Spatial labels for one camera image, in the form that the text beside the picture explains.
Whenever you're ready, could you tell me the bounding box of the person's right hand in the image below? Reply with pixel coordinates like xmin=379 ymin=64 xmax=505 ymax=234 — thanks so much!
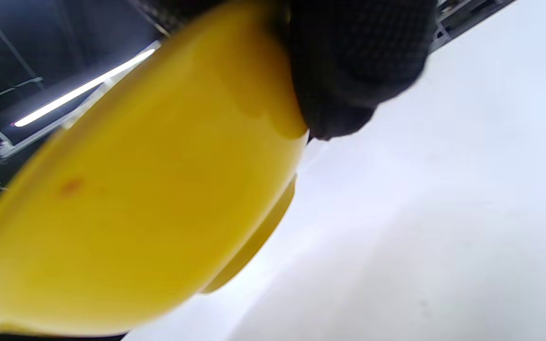
xmin=133 ymin=0 xmax=439 ymax=141

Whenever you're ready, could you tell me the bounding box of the yellow bowl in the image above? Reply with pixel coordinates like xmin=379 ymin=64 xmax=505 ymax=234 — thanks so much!
xmin=0 ymin=0 xmax=310 ymax=340

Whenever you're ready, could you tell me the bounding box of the ceiling light strip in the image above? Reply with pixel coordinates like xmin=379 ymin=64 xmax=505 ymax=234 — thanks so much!
xmin=12 ymin=47 xmax=156 ymax=127

